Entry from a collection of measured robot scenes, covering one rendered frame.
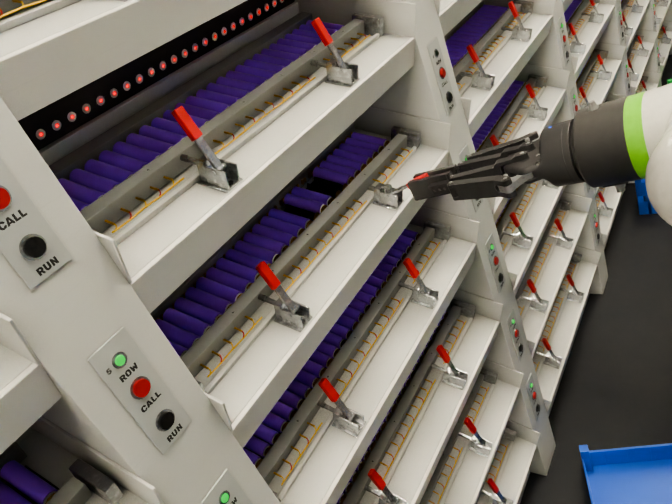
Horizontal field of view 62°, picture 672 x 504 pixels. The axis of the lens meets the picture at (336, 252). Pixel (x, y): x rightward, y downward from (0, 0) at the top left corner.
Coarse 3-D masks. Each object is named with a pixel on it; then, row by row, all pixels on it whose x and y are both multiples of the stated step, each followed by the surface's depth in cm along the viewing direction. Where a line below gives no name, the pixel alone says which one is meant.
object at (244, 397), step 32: (384, 128) 100; (416, 128) 97; (448, 128) 94; (416, 160) 95; (384, 224) 82; (352, 256) 78; (320, 288) 73; (352, 288) 76; (256, 320) 70; (320, 320) 70; (224, 352) 66; (256, 352) 66; (288, 352) 66; (224, 384) 63; (256, 384) 63; (288, 384) 67; (224, 416) 57; (256, 416) 62
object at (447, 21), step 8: (440, 0) 99; (448, 0) 99; (456, 0) 99; (464, 0) 102; (472, 0) 106; (480, 0) 110; (440, 8) 96; (448, 8) 96; (456, 8) 99; (464, 8) 103; (472, 8) 107; (440, 16) 94; (448, 16) 97; (456, 16) 101; (464, 16) 104; (440, 24) 95; (448, 24) 98; (456, 24) 102
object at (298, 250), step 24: (384, 168) 92; (360, 192) 87; (336, 216) 82; (312, 240) 78; (288, 264) 74; (264, 288) 71; (288, 288) 72; (240, 312) 68; (216, 336) 65; (192, 360) 63
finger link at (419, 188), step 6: (438, 174) 77; (444, 174) 76; (414, 180) 80; (420, 180) 79; (426, 180) 78; (432, 180) 78; (438, 180) 77; (408, 186) 81; (414, 186) 80; (420, 186) 80; (426, 186) 79; (414, 192) 81; (420, 192) 80; (426, 192) 80; (414, 198) 81; (420, 198) 81; (426, 198) 80
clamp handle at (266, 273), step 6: (258, 264) 66; (264, 264) 66; (258, 270) 66; (264, 270) 66; (270, 270) 66; (264, 276) 66; (270, 276) 66; (270, 282) 66; (276, 282) 67; (276, 288) 67; (282, 288) 67; (282, 294) 67; (282, 300) 67; (288, 300) 68; (288, 306) 67; (294, 306) 68
